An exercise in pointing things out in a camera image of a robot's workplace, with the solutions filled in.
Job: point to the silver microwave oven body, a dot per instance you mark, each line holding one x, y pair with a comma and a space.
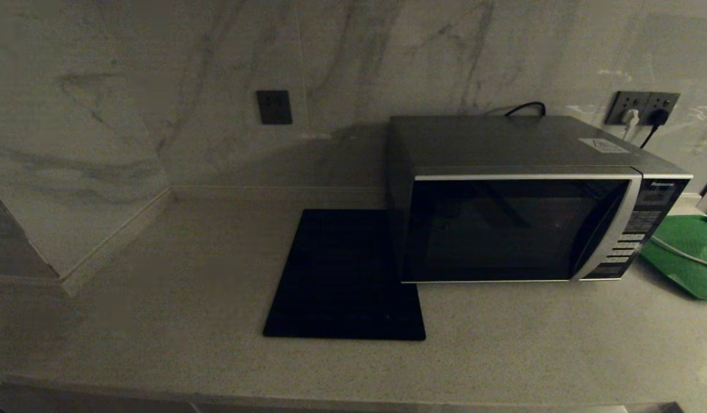
502, 143

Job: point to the black square mat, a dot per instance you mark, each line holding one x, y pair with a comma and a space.
336, 275

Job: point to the green plastic tray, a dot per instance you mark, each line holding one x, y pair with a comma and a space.
689, 269

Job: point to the dark single wall socket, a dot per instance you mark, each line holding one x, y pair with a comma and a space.
274, 107

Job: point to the grey double wall socket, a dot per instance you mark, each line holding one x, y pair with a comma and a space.
643, 100

